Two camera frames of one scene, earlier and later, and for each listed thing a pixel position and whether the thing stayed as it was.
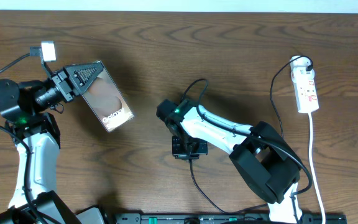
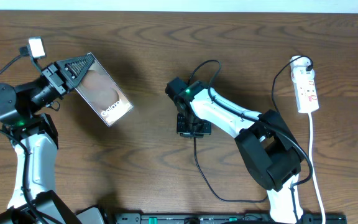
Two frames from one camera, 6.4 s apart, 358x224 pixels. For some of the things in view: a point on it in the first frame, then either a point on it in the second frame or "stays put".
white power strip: [302, 74] stays put
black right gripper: [179, 154] -> [206, 129]
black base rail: [316, 218] stays put
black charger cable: [309, 68] -> [278, 114]
